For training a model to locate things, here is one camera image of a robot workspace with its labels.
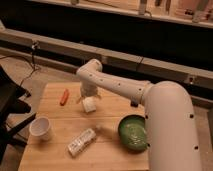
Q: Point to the white cup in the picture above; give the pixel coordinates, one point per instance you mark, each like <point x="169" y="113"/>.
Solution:
<point x="40" y="128"/>

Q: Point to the green ceramic bowl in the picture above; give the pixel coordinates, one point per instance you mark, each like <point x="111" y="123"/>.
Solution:
<point x="132" y="133"/>

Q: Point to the black rectangular block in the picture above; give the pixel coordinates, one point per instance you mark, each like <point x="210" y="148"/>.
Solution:
<point x="134" y="104"/>

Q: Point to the black chair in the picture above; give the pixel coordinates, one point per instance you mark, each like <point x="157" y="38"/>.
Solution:
<point x="10" y="93"/>

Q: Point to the orange carrot toy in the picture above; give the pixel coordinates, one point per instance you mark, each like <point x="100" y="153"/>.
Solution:
<point x="64" y="97"/>

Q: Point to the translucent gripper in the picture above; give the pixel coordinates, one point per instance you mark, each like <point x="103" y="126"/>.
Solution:
<point x="88" y="90"/>

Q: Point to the white plastic bottle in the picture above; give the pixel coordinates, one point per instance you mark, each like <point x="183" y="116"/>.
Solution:
<point x="78" y="144"/>

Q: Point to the white sponge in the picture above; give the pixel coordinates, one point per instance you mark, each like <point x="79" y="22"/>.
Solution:
<point x="88" y="104"/>

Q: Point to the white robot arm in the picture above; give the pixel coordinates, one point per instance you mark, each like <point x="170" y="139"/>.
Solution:
<point x="170" y="118"/>

